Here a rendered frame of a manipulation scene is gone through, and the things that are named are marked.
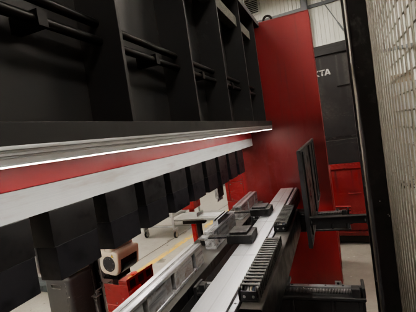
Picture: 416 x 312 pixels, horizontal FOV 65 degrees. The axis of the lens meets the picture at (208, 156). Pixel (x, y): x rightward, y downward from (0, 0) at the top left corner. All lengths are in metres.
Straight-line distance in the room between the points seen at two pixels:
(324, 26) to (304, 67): 6.43
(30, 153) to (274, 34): 2.41
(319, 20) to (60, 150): 8.75
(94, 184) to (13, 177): 0.24
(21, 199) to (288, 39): 2.31
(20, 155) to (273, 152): 2.32
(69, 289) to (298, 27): 2.46
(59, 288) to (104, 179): 1.65
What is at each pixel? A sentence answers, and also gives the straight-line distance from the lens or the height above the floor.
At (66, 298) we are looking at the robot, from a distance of 2.52.
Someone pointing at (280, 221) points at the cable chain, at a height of 1.04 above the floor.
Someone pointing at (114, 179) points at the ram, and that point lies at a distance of 1.02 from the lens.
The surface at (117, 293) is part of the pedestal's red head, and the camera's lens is 1.79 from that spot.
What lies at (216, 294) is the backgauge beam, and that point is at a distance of 1.06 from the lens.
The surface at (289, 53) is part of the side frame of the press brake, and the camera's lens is 2.72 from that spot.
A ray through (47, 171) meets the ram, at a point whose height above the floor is 1.43.
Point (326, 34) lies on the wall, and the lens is 9.05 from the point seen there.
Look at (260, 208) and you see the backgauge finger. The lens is 1.86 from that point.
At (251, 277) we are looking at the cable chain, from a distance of 1.01.
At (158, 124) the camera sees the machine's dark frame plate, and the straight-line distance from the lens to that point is 0.91.
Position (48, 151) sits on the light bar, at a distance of 0.57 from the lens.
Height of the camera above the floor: 1.45
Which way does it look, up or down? 3 degrees down
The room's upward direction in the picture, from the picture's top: 8 degrees counter-clockwise
